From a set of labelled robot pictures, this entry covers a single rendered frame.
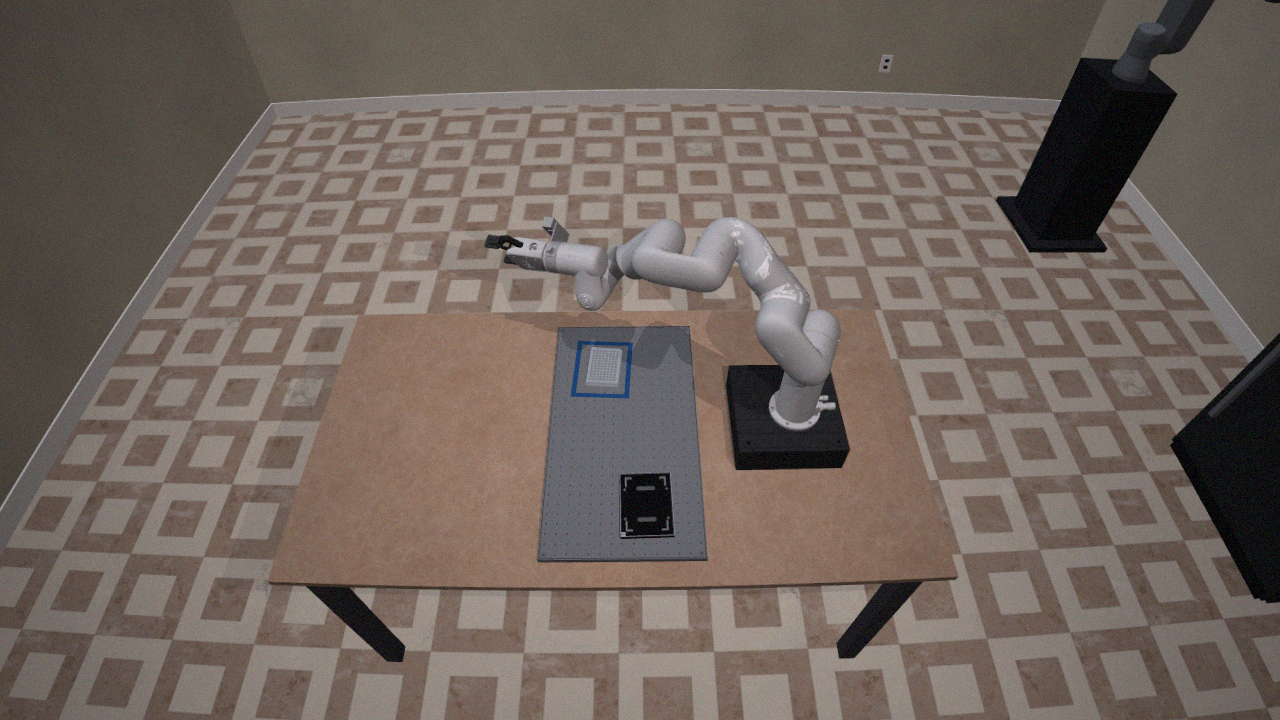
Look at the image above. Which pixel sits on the blue tape outline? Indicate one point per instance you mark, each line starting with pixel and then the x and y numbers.
pixel 577 363

